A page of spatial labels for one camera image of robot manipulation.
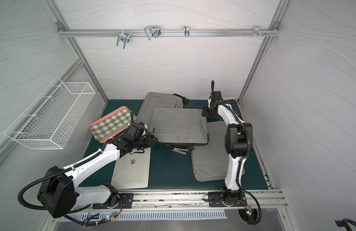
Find left black cable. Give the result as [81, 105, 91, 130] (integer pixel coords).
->
[17, 150, 124, 227]

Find aluminium crossbar rail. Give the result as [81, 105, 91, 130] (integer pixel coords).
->
[56, 22, 281, 38]

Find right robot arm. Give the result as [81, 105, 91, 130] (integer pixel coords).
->
[202, 90, 253, 200]

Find grey zippered laptop bag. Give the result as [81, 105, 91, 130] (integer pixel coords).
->
[136, 92, 189, 127]

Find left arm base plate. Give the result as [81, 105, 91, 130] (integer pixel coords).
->
[92, 193, 133, 209]

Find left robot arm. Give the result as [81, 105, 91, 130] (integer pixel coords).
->
[38, 122, 158, 218]

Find silver apple laptop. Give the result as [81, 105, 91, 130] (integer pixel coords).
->
[111, 148, 151, 190]

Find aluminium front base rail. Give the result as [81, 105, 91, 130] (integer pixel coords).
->
[120, 189, 288, 210]

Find white slotted cable duct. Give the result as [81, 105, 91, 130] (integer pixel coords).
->
[69, 209, 228, 222]

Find grey laptop sleeve bag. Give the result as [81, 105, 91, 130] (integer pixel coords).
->
[149, 107, 208, 155]

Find white wire basket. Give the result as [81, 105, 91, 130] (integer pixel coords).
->
[4, 77, 95, 150]

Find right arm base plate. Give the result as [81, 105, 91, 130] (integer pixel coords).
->
[203, 192, 247, 208]

